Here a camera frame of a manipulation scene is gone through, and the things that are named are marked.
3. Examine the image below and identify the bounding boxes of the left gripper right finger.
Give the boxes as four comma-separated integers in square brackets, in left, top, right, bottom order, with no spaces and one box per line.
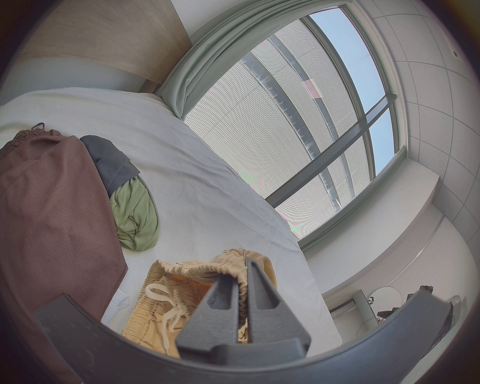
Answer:
[240,257,313,366]

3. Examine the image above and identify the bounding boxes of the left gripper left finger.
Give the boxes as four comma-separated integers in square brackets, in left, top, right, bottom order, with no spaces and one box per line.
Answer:
[175,275,241,366]

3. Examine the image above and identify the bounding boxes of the tan shorts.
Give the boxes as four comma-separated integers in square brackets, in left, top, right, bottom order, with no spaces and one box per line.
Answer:
[121,247,279,358]

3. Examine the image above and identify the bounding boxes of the bed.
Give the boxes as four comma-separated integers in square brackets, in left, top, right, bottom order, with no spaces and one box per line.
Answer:
[0,0,344,362]

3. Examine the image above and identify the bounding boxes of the pale blue garment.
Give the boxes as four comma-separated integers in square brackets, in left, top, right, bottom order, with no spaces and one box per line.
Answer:
[112,289,131,310]

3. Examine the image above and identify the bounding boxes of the green garment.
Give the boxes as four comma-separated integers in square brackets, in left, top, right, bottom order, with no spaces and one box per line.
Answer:
[109,175,161,252]

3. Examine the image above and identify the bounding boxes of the brown shorts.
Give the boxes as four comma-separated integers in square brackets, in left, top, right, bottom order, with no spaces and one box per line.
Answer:
[0,122,130,372]

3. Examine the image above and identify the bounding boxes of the black garment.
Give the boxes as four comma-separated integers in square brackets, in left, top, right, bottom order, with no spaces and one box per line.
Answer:
[79,135,141,196]

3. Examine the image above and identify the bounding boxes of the window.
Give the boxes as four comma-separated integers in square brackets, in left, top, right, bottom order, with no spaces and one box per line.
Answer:
[180,4,407,248]

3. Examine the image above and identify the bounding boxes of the grey-green curtain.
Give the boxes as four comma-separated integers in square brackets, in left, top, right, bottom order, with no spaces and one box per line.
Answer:
[159,0,355,118]

